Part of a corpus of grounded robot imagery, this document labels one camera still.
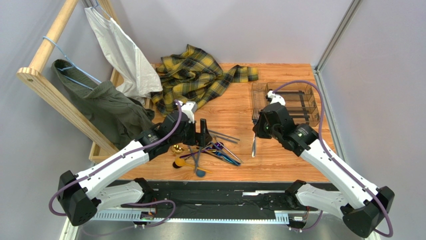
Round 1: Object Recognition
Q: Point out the purple metal spoon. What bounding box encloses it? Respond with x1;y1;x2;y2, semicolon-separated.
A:
179;142;224;159

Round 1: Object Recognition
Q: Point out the silver fork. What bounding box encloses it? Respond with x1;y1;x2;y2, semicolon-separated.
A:
251;107;260;158

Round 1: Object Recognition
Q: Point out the blue metal knife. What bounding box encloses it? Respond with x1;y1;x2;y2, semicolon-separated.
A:
205;149;241;167

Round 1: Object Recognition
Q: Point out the blue-grey plastic spoon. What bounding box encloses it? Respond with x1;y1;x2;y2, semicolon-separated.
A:
193;148;206;178

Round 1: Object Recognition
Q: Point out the silver spoon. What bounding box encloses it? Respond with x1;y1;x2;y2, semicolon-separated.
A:
209;141;244;165

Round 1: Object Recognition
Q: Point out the yellow plastic spoon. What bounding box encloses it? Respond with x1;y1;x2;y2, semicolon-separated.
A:
174;157;212;174

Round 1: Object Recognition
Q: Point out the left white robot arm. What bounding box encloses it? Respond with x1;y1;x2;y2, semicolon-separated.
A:
53;111;212;226

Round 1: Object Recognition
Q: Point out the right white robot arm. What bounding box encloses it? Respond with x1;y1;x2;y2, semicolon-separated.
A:
252;102;395;238

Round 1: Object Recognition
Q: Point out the clear plastic utensil organizer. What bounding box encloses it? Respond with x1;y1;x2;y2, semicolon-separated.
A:
251;82;320;127

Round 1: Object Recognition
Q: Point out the yellow plaid shirt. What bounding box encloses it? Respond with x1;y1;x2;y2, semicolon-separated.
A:
151;44;259;115

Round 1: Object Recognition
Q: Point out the olive green garment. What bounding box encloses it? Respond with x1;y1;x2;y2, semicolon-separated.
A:
51;59;155;150

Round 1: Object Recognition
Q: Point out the white hanging garment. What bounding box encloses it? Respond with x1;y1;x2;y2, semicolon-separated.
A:
84;7;163;103

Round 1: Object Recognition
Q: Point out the wooden clothes rack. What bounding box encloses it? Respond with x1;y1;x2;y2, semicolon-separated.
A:
16;0;119;163

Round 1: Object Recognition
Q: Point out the light blue hanger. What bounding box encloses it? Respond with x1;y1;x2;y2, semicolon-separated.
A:
42;36;102;91

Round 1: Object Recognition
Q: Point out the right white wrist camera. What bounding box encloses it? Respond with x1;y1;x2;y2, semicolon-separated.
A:
266;90;286;106

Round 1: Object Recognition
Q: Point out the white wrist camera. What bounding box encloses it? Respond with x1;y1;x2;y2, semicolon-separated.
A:
178;100;198;124
266;90;286;106

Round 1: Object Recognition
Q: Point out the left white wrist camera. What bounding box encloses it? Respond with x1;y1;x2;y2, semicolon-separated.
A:
178;100;198;124

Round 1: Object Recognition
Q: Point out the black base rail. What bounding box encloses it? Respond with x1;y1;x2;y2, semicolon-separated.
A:
95;181;318;229

